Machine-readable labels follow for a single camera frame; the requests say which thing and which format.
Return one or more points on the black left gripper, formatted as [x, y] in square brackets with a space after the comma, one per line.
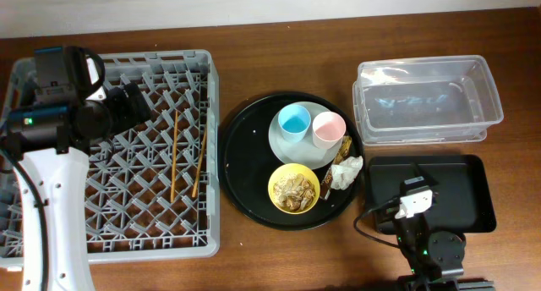
[132, 107]

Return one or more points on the wooden chopstick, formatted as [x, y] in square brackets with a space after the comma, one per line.
[174, 157]
[200, 164]

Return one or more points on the yellow bowl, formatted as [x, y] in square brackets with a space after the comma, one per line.
[294, 168]

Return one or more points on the food scraps pile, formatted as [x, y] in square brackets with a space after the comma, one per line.
[293, 192]

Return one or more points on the pink plastic cup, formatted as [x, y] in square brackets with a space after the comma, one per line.
[328, 128]

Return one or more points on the gold snack wrapper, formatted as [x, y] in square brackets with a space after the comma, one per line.
[325, 185]

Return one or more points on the white tissue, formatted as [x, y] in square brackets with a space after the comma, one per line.
[344, 173]

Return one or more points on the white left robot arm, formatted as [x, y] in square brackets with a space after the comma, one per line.
[47, 142]

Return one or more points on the grey plastic dishwasher rack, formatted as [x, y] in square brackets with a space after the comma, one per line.
[128, 213]

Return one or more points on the clear plastic waste bin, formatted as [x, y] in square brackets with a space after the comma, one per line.
[430, 100]

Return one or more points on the round black tray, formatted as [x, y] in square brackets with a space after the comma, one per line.
[246, 163]

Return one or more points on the blue plastic cup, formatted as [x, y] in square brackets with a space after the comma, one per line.
[294, 121]

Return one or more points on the grey-white round plate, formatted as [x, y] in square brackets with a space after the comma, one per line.
[303, 152]

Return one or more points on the black rectangular tray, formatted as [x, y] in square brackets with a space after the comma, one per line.
[463, 203]

